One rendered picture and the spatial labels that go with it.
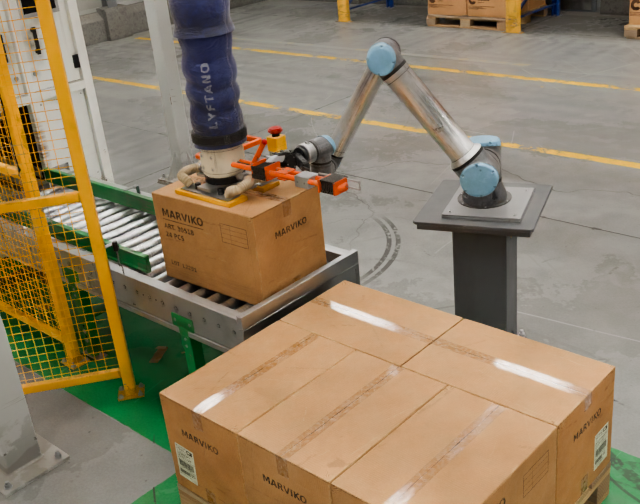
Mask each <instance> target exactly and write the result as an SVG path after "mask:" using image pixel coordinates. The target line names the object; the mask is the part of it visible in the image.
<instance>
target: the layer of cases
mask: <svg viewBox="0 0 640 504"><path fill-rule="evenodd" d="M614 383H615V366H613V365H609V364H606V363H603V362H600V361H597V360H594V359H591V358H587V357H584V356H581V355H578V354H575V353H572V352H569V351H565V350H562V349H559V348H556V347H553V346H550V345H547V344H543V343H540V342H537V341H534V340H531V339H528V338H525V337H521V336H518V335H515V334H512V333H509V332H506V331H503V330H500V329H496V328H493V327H490V326H487V325H484V324H481V323H478V322H474V321H471V320H468V319H463V318H462V317H459V316H456V315H452V314H449V313H446V312H443V311H440V310H437V309H434V308H430V307H427V306H424V305H421V304H418V303H415V302H412V301H408V300H405V299H402V298H399V297H396V296H393V295H390V294H386V293H383V292H380V291H377V290H374V289H371V288H368V287H364V286H361V285H358V284H355V283H352V282H349V281H346V280H344V281H342V282H341V283H339V284H337V285H336V286H334V287H332V288H331V289H329V290H328V291H326V292H324V293H323V294H321V295H319V296H318V297H316V298H314V299H313V300H311V301H309V302H308V303H306V304H304V305H303V306H301V307H300V308H298V309H296V310H295V311H293V312H291V313H290V314H288V315H286V316H285V317H283V318H281V319H280V321H276V322H275V323H273V324H272V325H270V326H268V327H267V328H265V329H263V330H262V331H260V332H258V333H257V334H255V335H253V336H252V337H250V338H248V339H247V340H245V341H244V342H242V343H240V344H239V345H237V346H235V347H234V348H232V349H230V350H229V351H227V352H225V353H224V354H222V355H220V356H219V357H217V358H216V359H214V360H212V361H211V362H209V363H207V364H206V365H204V366H202V367H201V368H199V369H197V370H196V371H194V372H192V373H191V374H189V375H188V376H186V377H184V378H183V379H181V380H179V381H178V382H176V383H174V384H173V385H171V386H169V387H168V388H166V389H164V390H163V391H161V392H160V393H159V396H160V400H161V405H162V410H163V415H164V419H165V424H166V429H167V434H168V438H169V443H170V448H171V452H172V457H173V462H174V467H175V471H176V476H177V481H178V483H179V484H180V485H182V486H184V487H185V488H187V489H188V490H190V491H192V492H193V493H195V494H196V495H198V496H200V497H201V498H203V499H205V500H206V501H208V502H209V503H211V504H574V503H575V502H576V501H577V500H578V499H579V498H580V496H581V495H582V494H583V493H584V492H585V490H586V489H587V488H588V487H589V486H590V485H591V483H592V482H593V481H594V480H595V479H596V477H597V476H598V475H599V474H600V473H601V472H602V470H603V469H604V468H605V467H606V466H607V464H608V463H609V462H610V451H611V434H612V417H613V400H614Z"/></svg>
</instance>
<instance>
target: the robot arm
mask: <svg viewBox="0 0 640 504"><path fill-rule="evenodd" d="M366 62H367V68H366V70H365V72H364V74H363V75H362V77H361V79H360V81H359V83H358V85H357V87H356V89H355V91H354V93H353V95H352V97H351V99H350V101H349V103H348V105H347V107H346V109H345V111H344V113H343V115H342V117H341V118H340V120H339V122H338V124H337V126H336V128H335V130H334V132H333V134H332V136H331V137H330V136H328V135H321V136H317V137H316V138H314V139H311V140H309V141H305V142H304V143H301V144H299V145H297V146H296V148H295V149H294V150H292V149H291V150H289V151H285V150H279V151H280V152H279V151H277V152H279V153H277V152H274V153H272V154H275V155H274V156H266V157H267V158H269V159H268V160H266V163H273V162H277V161H280V166H281V168H286V167H289V168H294V169H295V168H296V165H297V166H298V167H299V168H300V169H301V170H302V167H303V166H304V167H307V168H309V169H311V172H313V173H319V172H320V173H325V174H333V173H335V171H336V170H337V168H338V167H339V165H340V163H341V160H342V159H343V157H344V154H345V152H346V150H347V148H348V146H349V144H350V142H351V141H352V139H353V137H354V135H355V133H356V131H357V129H358V127H359V125H360V124H361V122H362V120H363V118H364V116H365V114H366V112H367V110H368V108H369V107H370V105H371V103H372V101H373V99H374V97H375V95H376V93H377V91H378V90H379V88H380V86H381V84H382V82H383V81H384V82H386V84H387V85H388V86H389V87H390V88H391V90H392V91H393V92H394V93H395V94H396V96H397V97H398V98H399V99H400V100H401V102H402V103H403V104H404V105H405V106H406V107H407V109H408V110H409V111H410V112H411V113H412V115H413V116H414V117H415V118H416V119H417V121H418V122H419V123H420V124H421V125H422V127H423V128H424V129H425V130H426V131H427V133H428V134H429V135H430V136H431V137H432V139H433V140H434V141H435V142H436V143H437V144H438V146H439V147H440V148H441V149H442V150H443V152H444V153H445V154H446V155H447V156H448V158H449V159H450V160H451V169H452V170H453V171H454V172H455V174H456V175H457V176H458V177H459V178H460V185H461V187H462V189H463V193H462V200H463V201H464V202H465V203H467V204H470V205H474V206H491V205H496V204H499V203H502V202H503V201H505V200H506V199H507V191H506V189H505V187H504V184H503V182H502V165H501V141H500V138H498V137H496V136H491V135H480V136H473V137H470V138H468V136H467V135H466V134H465V133H464V132H463V130H462V129H461V128H460V127H459V126H458V124H457V123H456V122H455V121H454V119H453V118H452V117H451V116H450V115H449V113H448V112H447V111H446V110H445V109H444V107H443V106H442V105H441V104H440V103H439V101H438V100H437V99H436V98H435V97H434V95H433V94H432V93H431V92H430V90H429V89H428V88H427V87H426V86H425V84H424V83H423V82H422V81H421V80H420V78H419V77H418V76H417V75H416V74H415V72H414V71H413V70H412V69H411V67H410V66H409V65H408V64H407V62H406V60H405V59H404V58H403V57H402V55H401V48H400V45H399V43H398V41H397V40H395V39H394V38H392V37H388V36H385V37H381V38H379V39H378V40H376V41H375V43H374V44H373V45H372V46H371V47H370V49H369V50H368V53H367V57H366Z"/></svg>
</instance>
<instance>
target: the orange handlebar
mask: <svg viewBox="0 0 640 504"><path fill-rule="evenodd" d="M246 141H250V142H248V143H245V144H243V147H244V150H246V149H249V148H251V147H253V146H256V145H258V144H260V143H261V141H262V138H260V137H255V136H250V135H247V140H246ZM231 167H234V168H238V169H243V170H247V171H251V166H250V165H245V164H241V163H236V162H232V163H231ZM294 170H296V169H294V168H289V167H286V168H280V167H276V169H275V171H272V170H269V172H268V175H269V176H274V177H278V178H277V179H279V180H283V181H287V180H291V181H295V179H294V175H296V174H299V173H301V172H299V171H294ZM320 178H322V176H316V177H315V180H313V179H309V180H308V182H307V183H308V184H309V185H313V186H317V180H318V179H320ZM347 187H348V183H347V182H344V183H343V184H341V185H339V186H338V187H337V190H338V191H342V190H345V189H347Z"/></svg>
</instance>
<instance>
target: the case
mask: <svg viewBox="0 0 640 504"><path fill-rule="evenodd" d="M279 181H280V185H278V186H276V187H274V188H272V189H270V190H268V191H266V192H260V191H256V190H252V189H248V190H246V191H245V192H243V193H240V195H244V196H247V201H244V202H242V203H240V204H238V205H236V206H234V207H232V208H227V207H223V206H220V205H216V204H212V203H208V202H205V201H201V200H197V199H194V198H190V197H186V196H183V195H179V194H176V193H175V189H177V188H180V187H182V186H184V184H183V183H181V182H180V181H176V182H174V183H172V184H169V185H167V186H165V187H162V188H160V189H158V190H156V191H153V192H152V198H153V204H154V209H155V214H156V219H157V224H158V230H159V235H160V240H161V245H162V250H163V256H164V261H165V266H166V271H167V275H168V276H170V277H173V278H176V279H179V280H182V281H185V282H188V283H191V284H193V285H196V286H199V287H202V288H205V289H208V290H211V291H214V292H217V293H220V294H223V295H226V296H229V297H232V298H235V299H238V300H241V301H244V302H246V303H249V304H252V305H256V304H258V303H260V302H261V301H263V300H265V299H267V298H268V297H270V296H272V295H274V294H275V293H277V292H279V291H280V290H282V289H284V288H286V287H287V286H289V285H291V284H293V283H294V282H296V281H298V280H300V279H301V278H303V277H305V276H307V275H308V274H310V273H312V272H313V271H315V270H317V269H319V268H320V267H322V266H324V265H326V264H327V260H326V251H325V241H324V231H323V222H322V212H321V202H320V193H318V186H315V187H313V188H310V189H304V188H300V187H296V186H295V181H291V180H287V181H283V180H279Z"/></svg>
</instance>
